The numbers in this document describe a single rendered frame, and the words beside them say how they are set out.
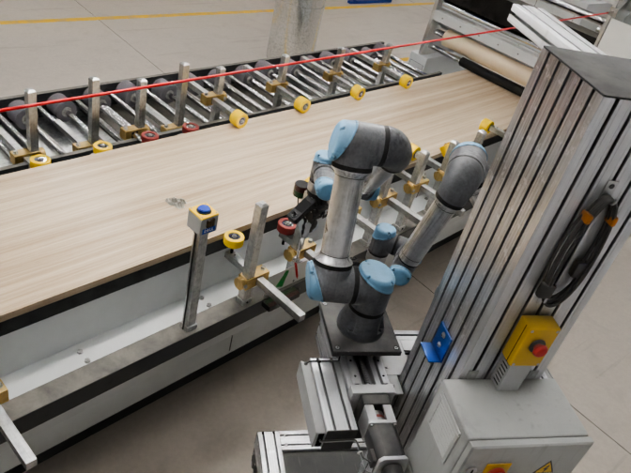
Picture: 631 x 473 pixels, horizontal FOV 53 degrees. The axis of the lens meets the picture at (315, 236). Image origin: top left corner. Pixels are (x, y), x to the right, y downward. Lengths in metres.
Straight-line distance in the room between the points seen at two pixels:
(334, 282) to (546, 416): 0.66
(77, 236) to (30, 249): 0.17
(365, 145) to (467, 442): 0.79
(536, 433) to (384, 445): 0.40
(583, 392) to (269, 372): 1.75
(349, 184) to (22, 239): 1.20
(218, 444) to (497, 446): 1.58
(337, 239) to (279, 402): 1.45
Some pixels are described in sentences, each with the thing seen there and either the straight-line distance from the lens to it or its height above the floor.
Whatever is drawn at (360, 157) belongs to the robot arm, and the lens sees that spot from 1.73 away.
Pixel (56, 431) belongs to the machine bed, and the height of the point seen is 0.19.
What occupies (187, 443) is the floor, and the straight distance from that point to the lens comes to 2.92.
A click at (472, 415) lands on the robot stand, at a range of 1.66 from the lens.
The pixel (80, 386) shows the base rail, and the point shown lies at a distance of 2.19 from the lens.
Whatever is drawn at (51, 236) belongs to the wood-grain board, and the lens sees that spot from 2.43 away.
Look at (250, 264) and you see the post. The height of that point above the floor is 0.91.
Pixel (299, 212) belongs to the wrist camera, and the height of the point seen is 1.15.
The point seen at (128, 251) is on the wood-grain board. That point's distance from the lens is 2.36.
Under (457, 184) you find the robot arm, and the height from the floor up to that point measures 1.51.
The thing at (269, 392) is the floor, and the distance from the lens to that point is 3.14.
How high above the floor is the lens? 2.39
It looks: 35 degrees down
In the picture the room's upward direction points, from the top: 15 degrees clockwise
